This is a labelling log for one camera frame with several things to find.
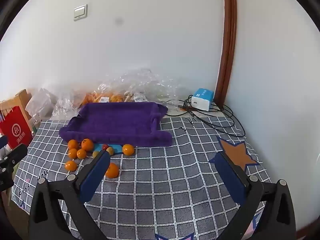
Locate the red paper shopping bag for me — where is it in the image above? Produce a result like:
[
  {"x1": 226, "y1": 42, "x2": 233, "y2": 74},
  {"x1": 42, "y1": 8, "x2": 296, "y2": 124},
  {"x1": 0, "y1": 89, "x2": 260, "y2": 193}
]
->
[{"x1": 0, "y1": 100, "x2": 34, "y2": 149}]

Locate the purple towel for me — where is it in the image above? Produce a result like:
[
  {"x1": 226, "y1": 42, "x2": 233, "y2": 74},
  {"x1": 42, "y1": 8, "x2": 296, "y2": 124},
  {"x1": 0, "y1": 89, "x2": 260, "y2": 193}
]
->
[{"x1": 59, "y1": 102, "x2": 173, "y2": 147}]

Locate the black cable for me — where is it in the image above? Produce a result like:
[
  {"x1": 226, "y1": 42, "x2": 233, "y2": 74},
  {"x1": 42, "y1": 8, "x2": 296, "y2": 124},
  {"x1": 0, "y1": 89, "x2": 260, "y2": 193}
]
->
[
  {"x1": 160, "y1": 99, "x2": 247, "y2": 138},
  {"x1": 175, "y1": 100, "x2": 237, "y2": 128}
]

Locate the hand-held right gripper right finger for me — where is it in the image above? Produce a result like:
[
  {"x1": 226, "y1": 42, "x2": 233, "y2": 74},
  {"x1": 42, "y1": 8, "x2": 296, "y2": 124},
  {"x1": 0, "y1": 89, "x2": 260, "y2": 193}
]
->
[{"x1": 209, "y1": 151, "x2": 297, "y2": 240}]

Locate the blue flat card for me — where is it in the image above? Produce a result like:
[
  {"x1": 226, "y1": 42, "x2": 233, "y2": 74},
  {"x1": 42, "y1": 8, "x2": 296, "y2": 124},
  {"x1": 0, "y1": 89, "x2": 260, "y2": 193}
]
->
[{"x1": 96, "y1": 143, "x2": 123, "y2": 156}]

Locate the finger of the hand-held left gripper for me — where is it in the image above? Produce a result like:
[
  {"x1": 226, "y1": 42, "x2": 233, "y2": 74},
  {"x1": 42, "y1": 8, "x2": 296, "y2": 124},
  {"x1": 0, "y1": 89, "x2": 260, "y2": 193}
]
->
[
  {"x1": 0, "y1": 144, "x2": 28, "y2": 167},
  {"x1": 0, "y1": 166, "x2": 15, "y2": 193}
]

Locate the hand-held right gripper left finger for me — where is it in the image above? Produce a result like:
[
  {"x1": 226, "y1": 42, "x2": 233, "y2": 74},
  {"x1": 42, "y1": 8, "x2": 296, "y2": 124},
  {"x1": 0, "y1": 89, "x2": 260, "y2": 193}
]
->
[{"x1": 28, "y1": 150, "x2": 112, "y2": 240}]

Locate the blue and white tissue pack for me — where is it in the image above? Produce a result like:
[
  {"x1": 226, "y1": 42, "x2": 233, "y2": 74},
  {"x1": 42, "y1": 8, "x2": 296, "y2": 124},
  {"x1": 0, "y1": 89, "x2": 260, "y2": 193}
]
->
[{"x1": 191, "y1": 88, "x2": 215, "y2": 112}]

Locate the white light switch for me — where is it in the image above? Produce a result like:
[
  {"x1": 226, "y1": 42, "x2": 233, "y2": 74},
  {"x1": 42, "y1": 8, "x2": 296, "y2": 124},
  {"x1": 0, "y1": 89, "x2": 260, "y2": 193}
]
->
[{"x1": 73, "y1": 4, "x2": 88, "y2": 22}]

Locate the large crumpled clear plastic bag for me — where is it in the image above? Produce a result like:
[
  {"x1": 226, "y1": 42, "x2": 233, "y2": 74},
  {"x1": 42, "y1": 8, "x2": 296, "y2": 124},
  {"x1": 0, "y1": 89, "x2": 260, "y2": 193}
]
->
[{"x1": 105, "y1": 67, "x2": 187, "y2": 105}]

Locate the grey checked blanket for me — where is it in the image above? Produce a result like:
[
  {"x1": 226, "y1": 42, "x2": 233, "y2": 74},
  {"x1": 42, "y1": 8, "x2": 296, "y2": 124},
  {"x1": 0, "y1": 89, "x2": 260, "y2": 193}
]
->
[{"x1": 11, "y1": 116, "x2": 273, "y2": 240}]

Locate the white plastic bag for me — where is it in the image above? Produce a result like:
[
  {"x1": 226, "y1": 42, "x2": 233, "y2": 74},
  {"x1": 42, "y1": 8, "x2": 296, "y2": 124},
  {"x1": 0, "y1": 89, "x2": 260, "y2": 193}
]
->
[{"x1": 25, "y1": 87, "x2": 60, "y2": 118}]

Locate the clear bag of oranges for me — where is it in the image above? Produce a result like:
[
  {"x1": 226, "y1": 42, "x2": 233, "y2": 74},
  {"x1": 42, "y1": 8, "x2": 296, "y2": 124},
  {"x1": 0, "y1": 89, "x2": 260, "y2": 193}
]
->
[{"x1": 77, "y1": 80, "x2": 127, "y2": 105}]

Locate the brown wooden door frame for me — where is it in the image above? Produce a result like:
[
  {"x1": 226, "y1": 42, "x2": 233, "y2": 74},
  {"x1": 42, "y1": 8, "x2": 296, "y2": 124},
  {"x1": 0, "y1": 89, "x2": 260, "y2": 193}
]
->
[{"x1": 214, "y1": 0, "x2": 237, "y2": 107}]

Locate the large orange with dark mark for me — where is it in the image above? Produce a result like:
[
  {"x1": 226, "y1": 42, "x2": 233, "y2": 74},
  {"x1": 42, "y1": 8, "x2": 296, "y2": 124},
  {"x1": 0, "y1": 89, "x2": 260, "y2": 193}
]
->
[{"x1": 81, "y1": 138, "x2": 94, "y2": 151}]

